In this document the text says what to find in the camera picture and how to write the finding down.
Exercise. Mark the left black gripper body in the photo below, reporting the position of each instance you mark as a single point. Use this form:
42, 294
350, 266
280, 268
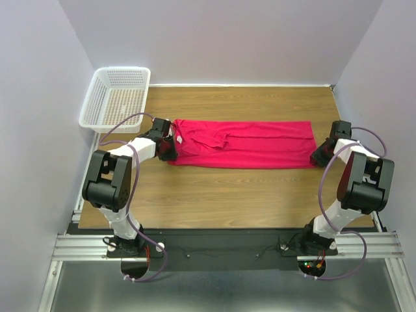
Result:
169, 151

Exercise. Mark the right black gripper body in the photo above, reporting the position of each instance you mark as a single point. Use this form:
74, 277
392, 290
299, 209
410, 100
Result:
322, 156

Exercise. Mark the pink t shirt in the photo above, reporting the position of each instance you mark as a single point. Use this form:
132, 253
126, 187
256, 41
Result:
244, 145

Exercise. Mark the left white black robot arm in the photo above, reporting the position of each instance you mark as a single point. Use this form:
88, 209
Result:
112, 178

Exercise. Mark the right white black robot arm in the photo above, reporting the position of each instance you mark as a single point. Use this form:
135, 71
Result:
364, 186

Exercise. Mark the white plastic basket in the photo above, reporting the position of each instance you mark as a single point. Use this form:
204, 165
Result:
116, 96

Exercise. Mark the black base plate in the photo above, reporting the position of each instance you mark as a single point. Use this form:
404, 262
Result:
234, 249

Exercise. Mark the aluminium frame rail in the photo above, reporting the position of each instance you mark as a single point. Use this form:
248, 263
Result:
368, 273

